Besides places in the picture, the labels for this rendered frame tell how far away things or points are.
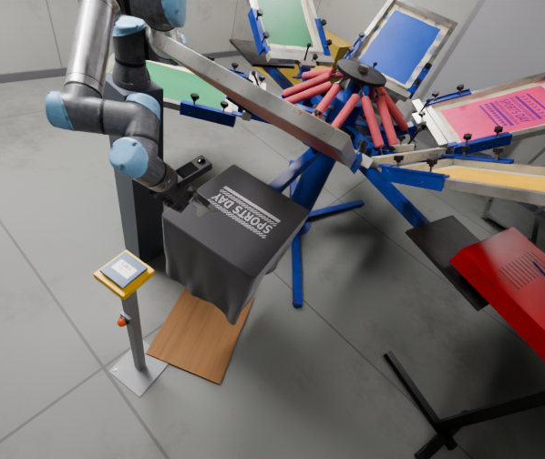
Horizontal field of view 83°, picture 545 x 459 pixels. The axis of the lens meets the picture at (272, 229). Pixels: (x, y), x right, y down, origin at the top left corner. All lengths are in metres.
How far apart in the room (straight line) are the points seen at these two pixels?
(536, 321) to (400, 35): 2.34
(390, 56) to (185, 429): 2.88
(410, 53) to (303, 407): 2.66
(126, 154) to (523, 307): 1.42
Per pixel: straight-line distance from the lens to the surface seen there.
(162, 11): 1.02
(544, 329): 1.52
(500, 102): 2.68
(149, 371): 1.96
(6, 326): 2.24
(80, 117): 0.79
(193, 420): 1.91
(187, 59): 0.93
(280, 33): 2.65
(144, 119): 0.77
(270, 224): 1.31
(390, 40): 3.05
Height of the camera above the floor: 1.88
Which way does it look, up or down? 46 degrees down
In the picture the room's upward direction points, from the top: 22 degrees clockwise
